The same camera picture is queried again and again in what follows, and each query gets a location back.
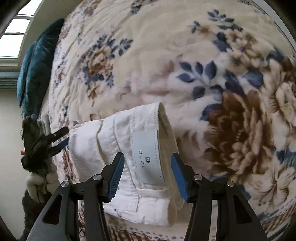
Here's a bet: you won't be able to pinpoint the floral bed blanket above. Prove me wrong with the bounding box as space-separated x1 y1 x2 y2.
41 1 295 240

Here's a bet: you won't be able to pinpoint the window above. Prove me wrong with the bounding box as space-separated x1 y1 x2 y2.
1 0 43 71

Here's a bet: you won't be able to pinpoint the teal folded duvet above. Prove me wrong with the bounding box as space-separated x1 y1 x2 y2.
21 19 65 117

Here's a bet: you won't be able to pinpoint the light green folded garment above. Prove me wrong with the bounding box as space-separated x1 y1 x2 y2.
37 114 51 136

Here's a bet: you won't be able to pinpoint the white denim pants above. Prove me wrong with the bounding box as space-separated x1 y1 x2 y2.
69 102 184 226

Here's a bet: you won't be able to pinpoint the teal pillow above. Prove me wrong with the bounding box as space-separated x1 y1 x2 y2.
16 42 36 107

